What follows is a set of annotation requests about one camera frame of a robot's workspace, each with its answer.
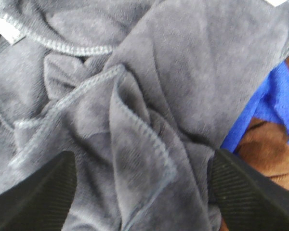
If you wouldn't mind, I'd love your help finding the dark grey towel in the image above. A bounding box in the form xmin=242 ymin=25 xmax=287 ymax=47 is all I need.
xmin=0 ymin=0 xmax=289 ymax=231

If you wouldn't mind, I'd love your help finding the brown cloth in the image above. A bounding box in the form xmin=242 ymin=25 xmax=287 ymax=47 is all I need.
xmin=235 ymin=56 xmax=289 ymax=191

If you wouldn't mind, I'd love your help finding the blue cloth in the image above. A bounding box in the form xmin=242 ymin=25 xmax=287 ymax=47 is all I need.
xmin=221 ymin=61 xmax=289 ymax=153

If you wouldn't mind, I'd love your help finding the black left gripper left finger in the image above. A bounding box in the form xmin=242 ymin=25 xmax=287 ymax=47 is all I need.
xmin=0 ymin=152 xmax=77 ymax=231

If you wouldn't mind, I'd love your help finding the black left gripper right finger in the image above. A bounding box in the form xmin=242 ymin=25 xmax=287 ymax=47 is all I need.
xmin=209 ymin=149 xmax=289 ymax=231

